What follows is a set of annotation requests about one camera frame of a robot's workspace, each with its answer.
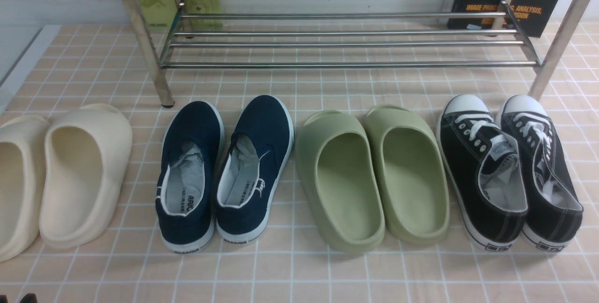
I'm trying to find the navy canvas shoe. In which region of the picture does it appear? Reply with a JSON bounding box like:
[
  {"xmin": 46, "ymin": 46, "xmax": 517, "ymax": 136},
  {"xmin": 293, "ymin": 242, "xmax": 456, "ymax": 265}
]
[
  {"xmin": 214, "ymin": 95, "xmax": 295, "ymax": 244},
  {"xmin": 155, "ymin": 101, "xmax": 225, "ymax": 254}
]

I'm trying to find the green slide slipper left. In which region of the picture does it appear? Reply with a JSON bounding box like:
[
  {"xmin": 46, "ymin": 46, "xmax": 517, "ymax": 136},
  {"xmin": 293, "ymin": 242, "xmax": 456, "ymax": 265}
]
[{"xmin": 294, "ymin": 110, "xmax": 385, "ymax": 253}]

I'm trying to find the green slide slipper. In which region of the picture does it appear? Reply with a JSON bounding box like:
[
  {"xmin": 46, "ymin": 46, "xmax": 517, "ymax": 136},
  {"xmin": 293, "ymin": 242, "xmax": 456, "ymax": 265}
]
[
  {"xmin": 294, "ymin": 110, "xmax": 385, "ymax": 253},
  {"xmin": 364, "ymin": 105, "xmax": 450, "ymax": 245}
]

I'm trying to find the green slide slipper right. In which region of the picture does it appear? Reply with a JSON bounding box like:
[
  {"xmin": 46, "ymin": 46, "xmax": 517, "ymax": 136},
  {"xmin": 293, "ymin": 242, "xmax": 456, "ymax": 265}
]
[{"xmin": 364, "ymin": 105, "xmax": 450, "ymax": 245}]

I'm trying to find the black canvas sneaker left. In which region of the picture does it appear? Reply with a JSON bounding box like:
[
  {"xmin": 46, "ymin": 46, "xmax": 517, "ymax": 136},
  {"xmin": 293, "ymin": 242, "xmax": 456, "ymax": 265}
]
[{"xmin": 436, "ymin": 94, "xmax": 529, "ymax": 252}]

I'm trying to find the black canvas sneaker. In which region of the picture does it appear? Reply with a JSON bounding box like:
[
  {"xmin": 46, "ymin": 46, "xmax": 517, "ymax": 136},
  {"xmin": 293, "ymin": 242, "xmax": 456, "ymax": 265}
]
[
  {"xmin": 496, "ymin": 95, "xmax": 584, "ymax": 253},
  {"xmin": 436, "ymin": 94, "xmax": 529, "ymax": 252}
]

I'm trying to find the yellow-green book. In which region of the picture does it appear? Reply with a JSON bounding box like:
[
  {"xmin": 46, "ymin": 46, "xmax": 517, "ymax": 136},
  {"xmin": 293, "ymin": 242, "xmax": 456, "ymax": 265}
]
[{"xmin": 139, "ymin": 0, "xmax": 222, "ymax": 30}]

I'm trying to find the cream slide slipper right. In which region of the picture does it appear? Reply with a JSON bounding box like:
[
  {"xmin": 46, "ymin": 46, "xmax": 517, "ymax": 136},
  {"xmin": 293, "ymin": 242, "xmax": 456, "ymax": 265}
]
[{"xmin": 39, "ymin": 103, "xmax": 133, "ymax": 249}]

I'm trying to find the cream slide slipper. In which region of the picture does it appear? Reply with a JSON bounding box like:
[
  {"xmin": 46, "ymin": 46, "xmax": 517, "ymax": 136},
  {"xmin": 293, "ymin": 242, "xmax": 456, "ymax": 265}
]
[
  {"xmin": 0, "ymin": 114, "xmax": 50, "ymax": 262},
  {"xmin": 39, "ymin": 103, "xmax": 133, "ymax": 249}
]

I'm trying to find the black canvas sneaker right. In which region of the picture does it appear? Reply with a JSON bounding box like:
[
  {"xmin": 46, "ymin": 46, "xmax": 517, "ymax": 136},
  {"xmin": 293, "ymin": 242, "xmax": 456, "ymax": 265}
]
[{"xmin": 496, "ymin": 95, "xmax": 584, "ymax": 253}]

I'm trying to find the cream slide slipper left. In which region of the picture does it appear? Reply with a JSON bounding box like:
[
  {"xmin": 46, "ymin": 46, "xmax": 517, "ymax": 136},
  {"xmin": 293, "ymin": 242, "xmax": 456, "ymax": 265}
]
[{"xmin": 0, "ymin": 114, "xmax": 50, "ymax": 262}]

